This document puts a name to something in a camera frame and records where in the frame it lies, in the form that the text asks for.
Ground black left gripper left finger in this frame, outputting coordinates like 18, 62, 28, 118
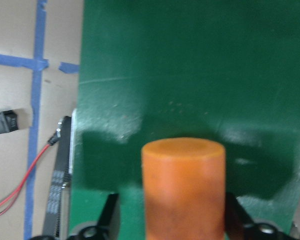
96, 193, 120, 240

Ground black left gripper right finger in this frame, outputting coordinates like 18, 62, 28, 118
224, 192, 255, 240

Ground plain orange cylinder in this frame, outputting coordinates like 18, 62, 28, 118
141, 137, 226, 240

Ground black motor under table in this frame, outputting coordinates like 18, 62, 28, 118
0, 110, 19, 134

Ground green conveyor belt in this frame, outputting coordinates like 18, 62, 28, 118
69, 0, 300, 240

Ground red black wire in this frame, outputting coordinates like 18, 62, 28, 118
0, 132, 61, 221

